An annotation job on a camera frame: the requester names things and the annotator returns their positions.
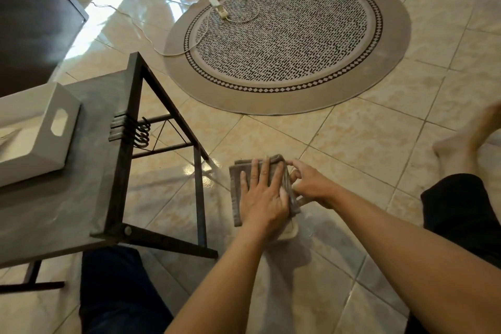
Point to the person's right foot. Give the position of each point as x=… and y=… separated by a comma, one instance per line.
x=464, y=146

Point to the person's left thumb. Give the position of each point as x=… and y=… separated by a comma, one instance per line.
x=286, y=203

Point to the person's left little finger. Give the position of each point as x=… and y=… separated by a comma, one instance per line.
x=244, y=183

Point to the person's right forearm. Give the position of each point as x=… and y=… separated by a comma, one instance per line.
x=411, y=259

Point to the person's left forearm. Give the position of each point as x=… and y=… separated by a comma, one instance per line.
x=223, y=281

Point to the person's right fingers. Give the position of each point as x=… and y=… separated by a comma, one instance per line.
x=299, y=168

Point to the person's right hand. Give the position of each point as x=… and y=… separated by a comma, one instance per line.
x=317, y=188

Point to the white power strip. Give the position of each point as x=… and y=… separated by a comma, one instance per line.
x=218, y=8

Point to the dark brown cabinet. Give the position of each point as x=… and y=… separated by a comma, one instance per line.
x=31, y=28

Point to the person's leg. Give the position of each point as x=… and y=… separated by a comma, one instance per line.
x=464, y=216
x=117, y=294

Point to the round patterned beige rug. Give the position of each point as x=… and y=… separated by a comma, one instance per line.
x=285, y=36

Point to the person's right leg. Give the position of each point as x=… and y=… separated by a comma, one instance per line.
x=464, y=216

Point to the black metal hooks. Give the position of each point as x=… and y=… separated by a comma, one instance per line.
x=125, y=128

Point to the grey table with black frame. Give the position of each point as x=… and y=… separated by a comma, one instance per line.
x=58, y=196

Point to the person's left leg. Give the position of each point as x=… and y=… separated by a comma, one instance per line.
x=117, y=294

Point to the person's left hand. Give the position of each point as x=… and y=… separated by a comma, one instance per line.
x=264, y=208

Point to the beige folded cloth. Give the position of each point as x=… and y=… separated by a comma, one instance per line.
x=290, y=232

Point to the person's left middle finger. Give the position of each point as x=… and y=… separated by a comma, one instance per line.
x=267, y=173

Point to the grey towel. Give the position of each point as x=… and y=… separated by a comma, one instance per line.
x=236, y=204

